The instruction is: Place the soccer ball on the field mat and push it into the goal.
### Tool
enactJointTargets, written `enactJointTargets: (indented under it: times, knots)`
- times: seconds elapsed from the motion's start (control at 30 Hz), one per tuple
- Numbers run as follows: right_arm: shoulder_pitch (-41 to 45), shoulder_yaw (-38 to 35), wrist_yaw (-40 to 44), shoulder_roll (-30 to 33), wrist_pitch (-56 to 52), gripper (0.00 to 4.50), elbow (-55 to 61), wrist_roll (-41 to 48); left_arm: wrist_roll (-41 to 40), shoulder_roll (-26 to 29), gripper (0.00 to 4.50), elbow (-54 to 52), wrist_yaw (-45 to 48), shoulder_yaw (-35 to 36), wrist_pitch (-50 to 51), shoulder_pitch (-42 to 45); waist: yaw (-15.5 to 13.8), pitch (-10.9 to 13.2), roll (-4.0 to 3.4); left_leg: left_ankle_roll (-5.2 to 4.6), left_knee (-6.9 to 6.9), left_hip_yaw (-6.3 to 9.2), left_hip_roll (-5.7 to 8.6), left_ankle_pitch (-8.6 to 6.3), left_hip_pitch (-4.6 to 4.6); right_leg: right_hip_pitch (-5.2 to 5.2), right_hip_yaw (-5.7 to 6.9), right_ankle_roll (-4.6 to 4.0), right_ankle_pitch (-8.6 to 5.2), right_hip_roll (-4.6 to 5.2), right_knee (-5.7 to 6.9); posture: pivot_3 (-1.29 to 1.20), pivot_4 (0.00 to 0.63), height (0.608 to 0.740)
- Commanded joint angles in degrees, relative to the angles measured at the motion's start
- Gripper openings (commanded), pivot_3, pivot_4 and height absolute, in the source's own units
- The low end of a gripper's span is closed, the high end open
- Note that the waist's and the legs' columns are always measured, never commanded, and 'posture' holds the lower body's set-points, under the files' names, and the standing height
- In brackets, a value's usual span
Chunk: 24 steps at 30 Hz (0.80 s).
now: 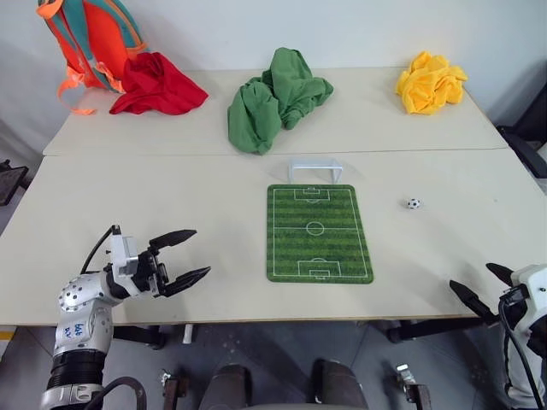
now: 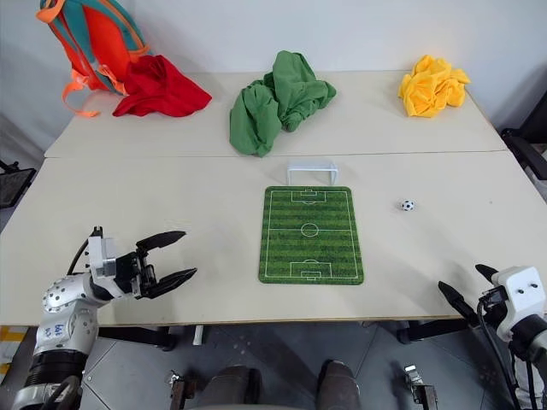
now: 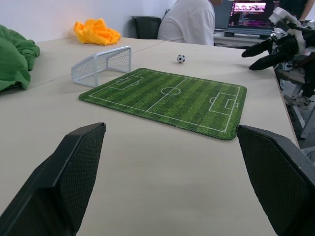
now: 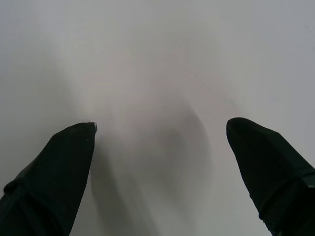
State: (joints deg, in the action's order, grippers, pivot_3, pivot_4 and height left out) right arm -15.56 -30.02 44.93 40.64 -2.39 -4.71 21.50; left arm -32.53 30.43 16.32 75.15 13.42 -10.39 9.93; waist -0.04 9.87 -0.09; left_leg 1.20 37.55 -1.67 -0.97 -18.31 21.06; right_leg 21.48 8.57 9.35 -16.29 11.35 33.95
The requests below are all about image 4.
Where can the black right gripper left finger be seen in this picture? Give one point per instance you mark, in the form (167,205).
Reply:
(51,179)

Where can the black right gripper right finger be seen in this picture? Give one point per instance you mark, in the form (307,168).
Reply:
(270,172)

